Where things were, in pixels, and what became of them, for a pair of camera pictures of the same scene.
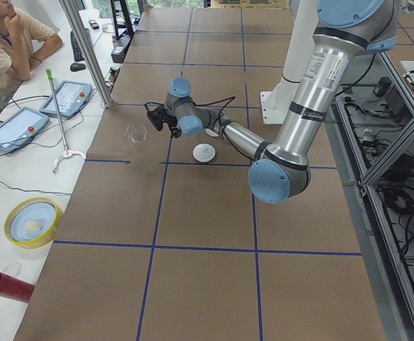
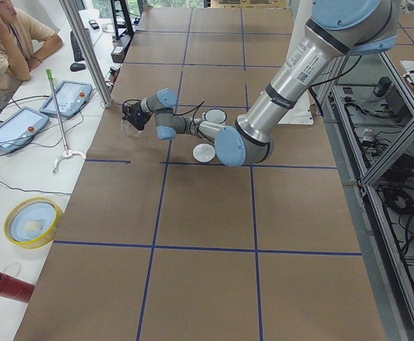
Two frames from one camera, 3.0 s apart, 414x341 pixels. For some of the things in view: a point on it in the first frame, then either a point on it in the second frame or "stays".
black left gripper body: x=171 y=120 -> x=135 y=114
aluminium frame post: x=73 y=18 stays
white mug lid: x=204 y=153 stays
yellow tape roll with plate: x=33 y=223 stays
